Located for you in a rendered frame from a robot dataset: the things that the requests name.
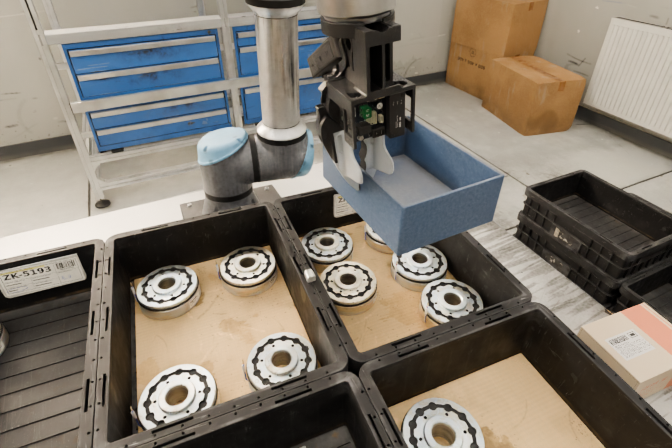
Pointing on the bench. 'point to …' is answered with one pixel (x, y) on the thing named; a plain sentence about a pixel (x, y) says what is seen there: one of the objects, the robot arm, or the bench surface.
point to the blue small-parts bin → (421, 190)
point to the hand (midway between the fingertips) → (358, 176)
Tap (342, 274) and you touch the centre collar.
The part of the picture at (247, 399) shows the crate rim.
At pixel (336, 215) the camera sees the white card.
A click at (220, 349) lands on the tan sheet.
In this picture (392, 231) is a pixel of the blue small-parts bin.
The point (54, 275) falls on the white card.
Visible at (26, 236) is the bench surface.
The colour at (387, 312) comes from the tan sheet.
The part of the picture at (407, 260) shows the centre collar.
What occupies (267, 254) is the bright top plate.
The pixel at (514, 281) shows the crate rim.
